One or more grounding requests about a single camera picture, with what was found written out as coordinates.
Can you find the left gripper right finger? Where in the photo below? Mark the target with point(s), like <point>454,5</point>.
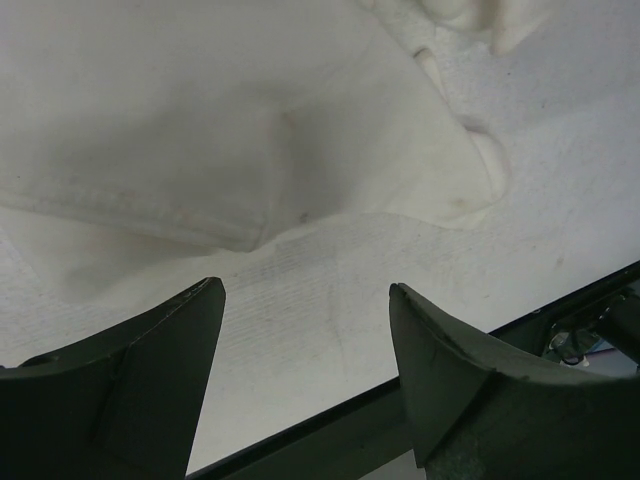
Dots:
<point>479,408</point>

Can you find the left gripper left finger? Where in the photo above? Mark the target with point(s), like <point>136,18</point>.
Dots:
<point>121,404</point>

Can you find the white t-shirt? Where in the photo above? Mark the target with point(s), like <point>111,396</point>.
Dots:
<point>228,123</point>

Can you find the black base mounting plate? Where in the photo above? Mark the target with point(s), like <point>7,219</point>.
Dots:
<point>368,437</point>

